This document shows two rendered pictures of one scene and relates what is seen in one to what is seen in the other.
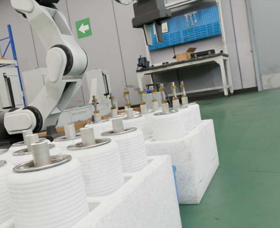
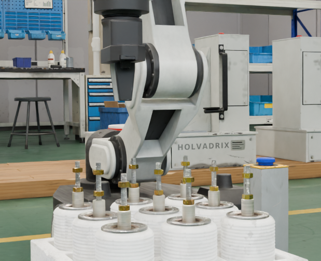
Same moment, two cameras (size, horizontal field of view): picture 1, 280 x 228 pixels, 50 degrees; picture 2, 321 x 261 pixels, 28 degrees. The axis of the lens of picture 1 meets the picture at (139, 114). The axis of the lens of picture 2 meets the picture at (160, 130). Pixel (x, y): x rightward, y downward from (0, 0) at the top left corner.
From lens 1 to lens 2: 0.83 m
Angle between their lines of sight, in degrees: 41
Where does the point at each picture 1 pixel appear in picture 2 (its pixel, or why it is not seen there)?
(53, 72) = not seen: hidden behind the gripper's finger
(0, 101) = (209, 93)
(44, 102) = (129, 135)
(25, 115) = (104, 150)
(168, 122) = (103, 248)
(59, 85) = (136, 114)
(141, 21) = (103, 58)
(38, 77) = (294, 54)
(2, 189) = not seen: outside the picture
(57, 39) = (148, 33)
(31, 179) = not seen: outside the picture
